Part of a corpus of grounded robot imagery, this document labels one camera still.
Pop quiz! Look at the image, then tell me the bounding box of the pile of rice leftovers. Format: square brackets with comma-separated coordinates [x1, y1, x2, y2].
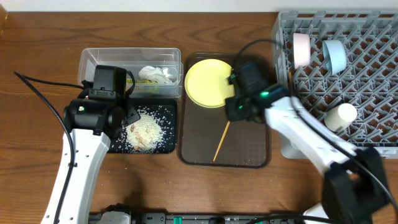
[119, 105, 175, 153]

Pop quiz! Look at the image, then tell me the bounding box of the green snack wrapper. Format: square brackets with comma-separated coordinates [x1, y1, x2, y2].
[126, 78, 158, 84]

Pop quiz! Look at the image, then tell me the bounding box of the yellow plate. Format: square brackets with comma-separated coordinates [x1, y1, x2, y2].
[185, 59, 234, 108]

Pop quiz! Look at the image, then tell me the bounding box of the white tissue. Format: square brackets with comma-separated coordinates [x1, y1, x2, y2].
[139, 66, 172, 84]

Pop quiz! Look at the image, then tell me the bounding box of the white bowl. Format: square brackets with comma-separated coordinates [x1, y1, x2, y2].
[293, 33, 310, 69]

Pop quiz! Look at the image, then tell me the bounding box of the pale green cup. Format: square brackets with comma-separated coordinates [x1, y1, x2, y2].
[324, 103, 358, 132]

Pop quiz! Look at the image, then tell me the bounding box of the light blue bowl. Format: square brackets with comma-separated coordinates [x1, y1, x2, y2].
[322, 40, 347, 75]

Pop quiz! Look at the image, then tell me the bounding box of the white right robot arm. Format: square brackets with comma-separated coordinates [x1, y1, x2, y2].
[225, 85, 397, 223]

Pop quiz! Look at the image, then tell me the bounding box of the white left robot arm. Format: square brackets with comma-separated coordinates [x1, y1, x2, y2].
[42, 98, 139, 223]

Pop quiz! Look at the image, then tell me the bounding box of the black food waste tray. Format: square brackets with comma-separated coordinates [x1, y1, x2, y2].
[107, 97, 178, 154]

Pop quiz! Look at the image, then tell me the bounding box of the clear plastic waste bin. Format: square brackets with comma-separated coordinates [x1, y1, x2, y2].
[78, 47, 183, 98]

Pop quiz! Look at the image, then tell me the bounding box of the grey dishwasher rack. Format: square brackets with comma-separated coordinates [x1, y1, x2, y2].
[271, 11, 397, 159]

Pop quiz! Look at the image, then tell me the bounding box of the brown serving tray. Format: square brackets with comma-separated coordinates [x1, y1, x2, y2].
[177, 52, 272, 169]

